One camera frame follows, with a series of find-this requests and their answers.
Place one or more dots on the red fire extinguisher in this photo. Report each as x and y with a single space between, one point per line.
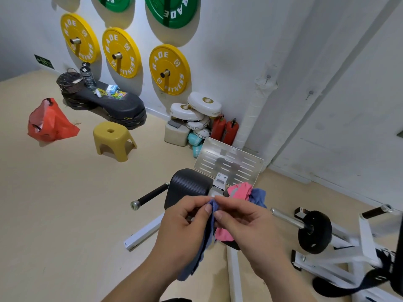
218 128
230 132

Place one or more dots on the black seat pad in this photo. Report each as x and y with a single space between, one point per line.
399 257

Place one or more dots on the person's black shorts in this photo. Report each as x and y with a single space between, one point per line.
176 300

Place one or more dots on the chrome plate sleeve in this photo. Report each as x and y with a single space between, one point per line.
286 217

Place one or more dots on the white weight machine frame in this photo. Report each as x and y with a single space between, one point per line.
366 239

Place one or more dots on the yellow weight plate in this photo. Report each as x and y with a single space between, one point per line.
129 43
176 59
88 28

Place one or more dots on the beige plastic container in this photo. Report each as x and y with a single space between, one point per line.
176 136

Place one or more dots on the pink towel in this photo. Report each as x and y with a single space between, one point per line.
242 191

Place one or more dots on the silver slotted foot plate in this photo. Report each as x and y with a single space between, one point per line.
214 154

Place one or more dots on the dark wicker basket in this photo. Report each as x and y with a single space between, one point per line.
69 84

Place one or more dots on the grey flat pad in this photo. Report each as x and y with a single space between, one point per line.
174 123

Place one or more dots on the teal dumbbell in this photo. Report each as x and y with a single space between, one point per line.
194 139
197 151

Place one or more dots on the black weight plate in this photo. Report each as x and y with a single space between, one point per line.
318 235

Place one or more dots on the yellow plastic stool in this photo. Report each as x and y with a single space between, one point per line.
113 138

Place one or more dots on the green exit sign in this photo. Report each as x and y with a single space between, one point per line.
44 61

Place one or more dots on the person's right forearm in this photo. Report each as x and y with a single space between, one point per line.
286 286

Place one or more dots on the colourful snack packet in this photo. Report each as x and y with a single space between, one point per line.
120 95

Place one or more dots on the person's right hand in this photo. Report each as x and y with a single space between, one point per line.
252 235

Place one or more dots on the white game controller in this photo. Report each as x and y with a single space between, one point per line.
98 93

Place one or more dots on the black aerobic step platform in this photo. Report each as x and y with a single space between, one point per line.
122 106

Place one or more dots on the blue towel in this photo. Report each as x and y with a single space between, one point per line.
258 198
195 264

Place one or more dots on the person's left forearm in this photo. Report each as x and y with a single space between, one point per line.
141 283

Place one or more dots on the blue white tissue pack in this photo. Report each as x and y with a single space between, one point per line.
111 89

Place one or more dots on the person's left hand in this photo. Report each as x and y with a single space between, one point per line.
179 235

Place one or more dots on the orange plastic bag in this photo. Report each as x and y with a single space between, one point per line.
53 125

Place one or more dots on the white exercise machine frame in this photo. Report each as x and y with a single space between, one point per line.
141 237

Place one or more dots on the yellow green card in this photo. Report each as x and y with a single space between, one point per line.
101 90

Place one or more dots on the clear water bottle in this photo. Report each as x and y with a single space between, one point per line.
88 78

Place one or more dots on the green weight plate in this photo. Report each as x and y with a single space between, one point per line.
176 15
113 3

